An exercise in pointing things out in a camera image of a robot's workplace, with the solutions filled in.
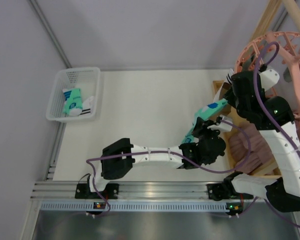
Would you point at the green blue patterned sock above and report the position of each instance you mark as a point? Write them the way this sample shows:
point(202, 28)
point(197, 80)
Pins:
point(73, 104)

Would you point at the white plastic basket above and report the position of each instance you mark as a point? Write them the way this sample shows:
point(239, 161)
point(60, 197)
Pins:
point(88, 79)

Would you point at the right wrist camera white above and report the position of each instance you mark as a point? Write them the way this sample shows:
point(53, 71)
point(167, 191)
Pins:
point(269, 78)

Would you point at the wooden rod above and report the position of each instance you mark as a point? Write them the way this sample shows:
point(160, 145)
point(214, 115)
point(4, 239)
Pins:
point(293, 10)

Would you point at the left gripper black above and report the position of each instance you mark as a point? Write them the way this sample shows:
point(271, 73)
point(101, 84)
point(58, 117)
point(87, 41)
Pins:
point(200, 127)

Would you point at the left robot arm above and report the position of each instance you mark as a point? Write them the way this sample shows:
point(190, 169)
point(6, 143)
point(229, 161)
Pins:
point(121, 156)

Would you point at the wooden upright post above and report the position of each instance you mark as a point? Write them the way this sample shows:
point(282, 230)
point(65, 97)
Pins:
point(268, 20)

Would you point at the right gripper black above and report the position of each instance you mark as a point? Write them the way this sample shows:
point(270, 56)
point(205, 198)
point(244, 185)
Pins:
point(236, 93)

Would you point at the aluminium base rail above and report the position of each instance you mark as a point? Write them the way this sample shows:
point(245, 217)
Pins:
point(127, 190)

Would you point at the brown sock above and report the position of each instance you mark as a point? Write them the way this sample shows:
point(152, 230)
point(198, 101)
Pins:
point(223, 89)

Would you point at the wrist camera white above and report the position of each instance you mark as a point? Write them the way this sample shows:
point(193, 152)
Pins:
point(223, 124)
point(269, 78)

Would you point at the wooden tray frame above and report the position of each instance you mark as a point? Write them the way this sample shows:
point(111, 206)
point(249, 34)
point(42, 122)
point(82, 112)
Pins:
point(267, 169)

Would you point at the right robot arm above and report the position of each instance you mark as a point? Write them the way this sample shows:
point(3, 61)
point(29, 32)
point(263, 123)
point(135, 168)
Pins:
point(274, 119)

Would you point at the pink fabric pile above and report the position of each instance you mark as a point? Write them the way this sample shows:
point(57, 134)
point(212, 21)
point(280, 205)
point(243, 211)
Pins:
point(260, 152)

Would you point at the grey sock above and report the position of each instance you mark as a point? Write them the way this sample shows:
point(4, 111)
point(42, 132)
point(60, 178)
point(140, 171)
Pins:
point(287, 75)

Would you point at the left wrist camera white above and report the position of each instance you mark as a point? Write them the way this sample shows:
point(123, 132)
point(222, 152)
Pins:
point(223, 124)

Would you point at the white black-striped sock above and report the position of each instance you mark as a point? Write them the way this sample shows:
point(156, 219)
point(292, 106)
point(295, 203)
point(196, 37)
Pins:
point(87, 106)

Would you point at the white slotted cable duct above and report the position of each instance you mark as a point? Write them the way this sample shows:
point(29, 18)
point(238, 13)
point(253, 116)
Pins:
point(141, 206)

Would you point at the pink round clip hanger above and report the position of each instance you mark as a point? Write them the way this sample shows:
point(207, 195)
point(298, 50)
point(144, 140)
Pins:
point(287, 57)

